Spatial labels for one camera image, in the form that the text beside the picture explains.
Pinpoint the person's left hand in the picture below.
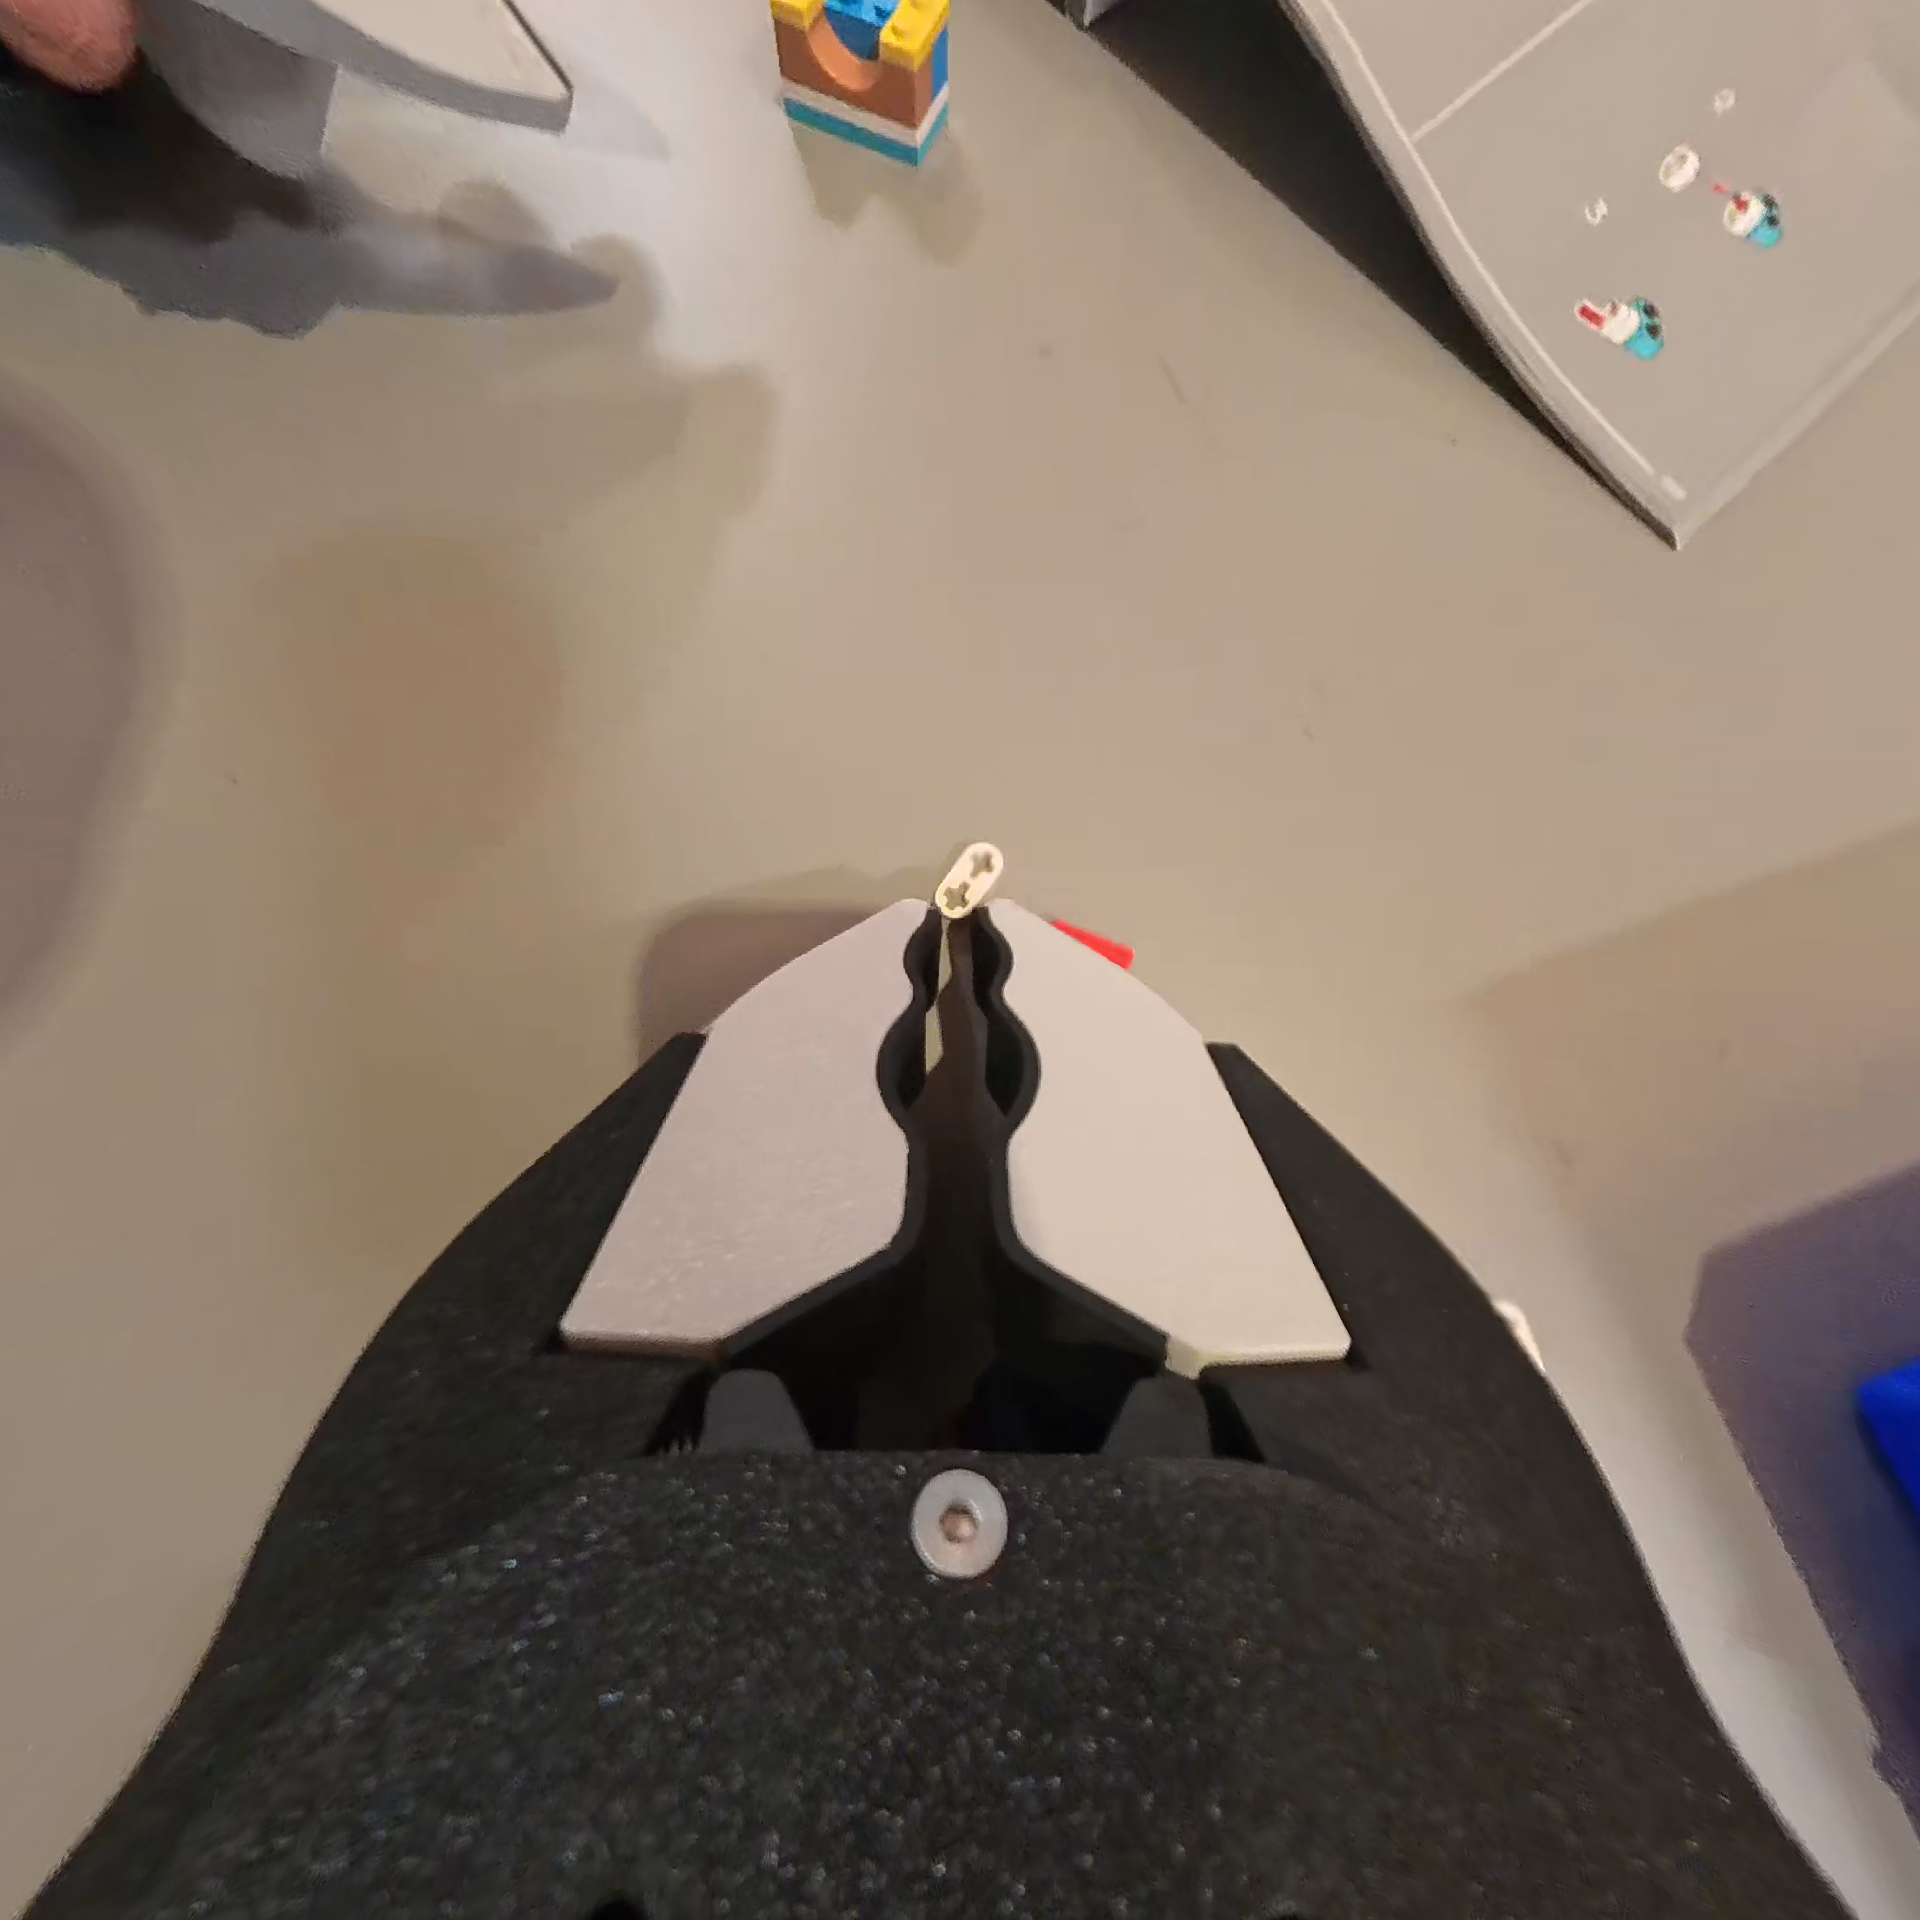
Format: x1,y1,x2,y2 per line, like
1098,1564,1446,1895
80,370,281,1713
0,0,149,96

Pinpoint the multicolour toy brick assembly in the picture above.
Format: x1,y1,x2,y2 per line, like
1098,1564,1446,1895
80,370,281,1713
769,0,955,169

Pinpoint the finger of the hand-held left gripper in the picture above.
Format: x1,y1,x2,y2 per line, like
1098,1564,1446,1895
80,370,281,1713
323,0,576,137

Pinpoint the blue plastic bin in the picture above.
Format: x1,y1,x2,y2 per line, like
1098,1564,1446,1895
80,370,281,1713
1854,1355,1920,1520

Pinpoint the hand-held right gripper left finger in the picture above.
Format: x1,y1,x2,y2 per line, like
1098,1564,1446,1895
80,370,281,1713
558,896,944,1363

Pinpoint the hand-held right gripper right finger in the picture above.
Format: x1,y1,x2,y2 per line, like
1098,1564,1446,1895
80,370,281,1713
973,896,1356,1380

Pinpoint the grey desk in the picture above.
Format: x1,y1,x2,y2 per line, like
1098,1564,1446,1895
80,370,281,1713
0,0,1920,1920

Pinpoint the grey instruction booklet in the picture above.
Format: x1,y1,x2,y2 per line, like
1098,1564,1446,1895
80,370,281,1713
1050,0,1920,551

